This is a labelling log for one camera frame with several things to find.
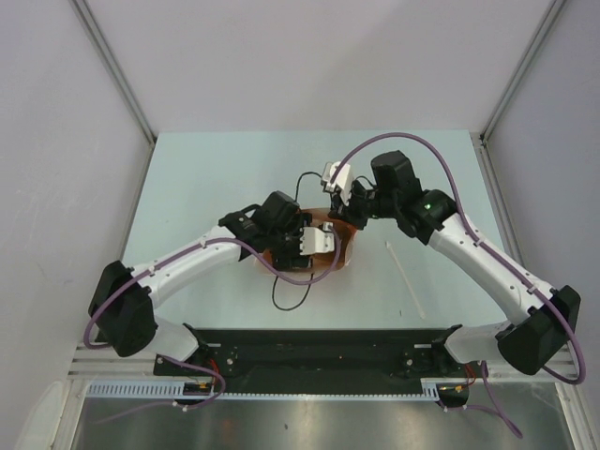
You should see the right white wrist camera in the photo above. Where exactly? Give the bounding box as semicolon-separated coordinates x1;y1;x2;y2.
321;161;354;206

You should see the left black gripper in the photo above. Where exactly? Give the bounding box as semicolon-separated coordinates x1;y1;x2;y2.
266;213;311;269

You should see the white straw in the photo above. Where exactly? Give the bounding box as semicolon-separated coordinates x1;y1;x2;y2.
385;241;427;320

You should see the right aluminium frame post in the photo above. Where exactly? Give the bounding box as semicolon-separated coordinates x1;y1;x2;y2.
478;0;570;146

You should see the white slotted cable duct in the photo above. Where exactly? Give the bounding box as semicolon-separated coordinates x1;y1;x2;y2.
86;381;440;401

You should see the aluminium frame post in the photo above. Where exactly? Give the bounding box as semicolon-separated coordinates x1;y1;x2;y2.
68;0;158;149
478;0;570;146

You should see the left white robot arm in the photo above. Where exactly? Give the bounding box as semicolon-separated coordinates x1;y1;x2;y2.
83;191;337;375

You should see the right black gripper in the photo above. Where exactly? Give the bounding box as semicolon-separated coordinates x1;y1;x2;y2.
328;179;399;231

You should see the left aluminium frame post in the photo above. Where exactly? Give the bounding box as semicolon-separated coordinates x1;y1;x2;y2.
68;0;158;149

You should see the orange paper bag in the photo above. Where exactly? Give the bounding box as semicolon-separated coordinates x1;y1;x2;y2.
252;171;360;311

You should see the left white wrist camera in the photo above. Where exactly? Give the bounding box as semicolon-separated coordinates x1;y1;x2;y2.
299;222;336;256

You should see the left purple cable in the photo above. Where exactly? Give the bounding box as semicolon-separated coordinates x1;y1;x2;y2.
82;224;342;426

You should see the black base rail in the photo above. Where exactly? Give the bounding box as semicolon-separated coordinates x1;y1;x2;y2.
153;328;482;396

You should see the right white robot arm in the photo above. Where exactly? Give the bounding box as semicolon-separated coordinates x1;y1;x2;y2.
322;151;580;376

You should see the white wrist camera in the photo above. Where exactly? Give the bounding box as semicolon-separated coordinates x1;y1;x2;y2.
321;161;354;206
299;222;336;256

